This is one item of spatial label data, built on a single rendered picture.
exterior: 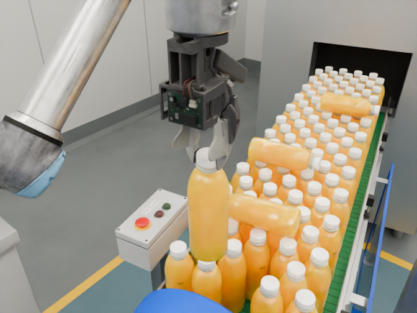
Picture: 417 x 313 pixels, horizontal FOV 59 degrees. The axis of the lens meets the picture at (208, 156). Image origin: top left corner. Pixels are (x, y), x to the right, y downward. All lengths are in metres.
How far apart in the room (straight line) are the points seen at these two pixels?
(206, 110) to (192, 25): 0.11
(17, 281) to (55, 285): 1.26
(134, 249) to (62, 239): 1.73
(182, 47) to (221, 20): 0.06
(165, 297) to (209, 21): 0.44
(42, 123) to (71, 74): 0.14
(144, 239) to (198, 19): 0.60
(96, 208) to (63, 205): 0.26
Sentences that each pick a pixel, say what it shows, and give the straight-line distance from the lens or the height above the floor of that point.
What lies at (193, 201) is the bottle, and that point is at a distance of 0.61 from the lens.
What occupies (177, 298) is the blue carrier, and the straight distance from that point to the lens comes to 0.64.
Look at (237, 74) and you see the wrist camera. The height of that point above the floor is 1.55.
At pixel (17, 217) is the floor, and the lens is 2.97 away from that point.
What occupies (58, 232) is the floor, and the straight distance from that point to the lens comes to 2.72.
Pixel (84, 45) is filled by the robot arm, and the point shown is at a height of 1.49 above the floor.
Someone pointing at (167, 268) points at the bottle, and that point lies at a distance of 0.90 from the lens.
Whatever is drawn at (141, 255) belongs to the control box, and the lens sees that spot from 0.96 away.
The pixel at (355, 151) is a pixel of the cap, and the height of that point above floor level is 1.11.
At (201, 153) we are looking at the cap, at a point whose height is 1.43.
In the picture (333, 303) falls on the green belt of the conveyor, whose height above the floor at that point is 0.90.
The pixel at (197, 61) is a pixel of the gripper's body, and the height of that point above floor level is 1.60.
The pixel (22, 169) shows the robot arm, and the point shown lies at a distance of 0.97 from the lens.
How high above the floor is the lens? 1.74
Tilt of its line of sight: 32 degrees down
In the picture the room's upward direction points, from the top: straight up
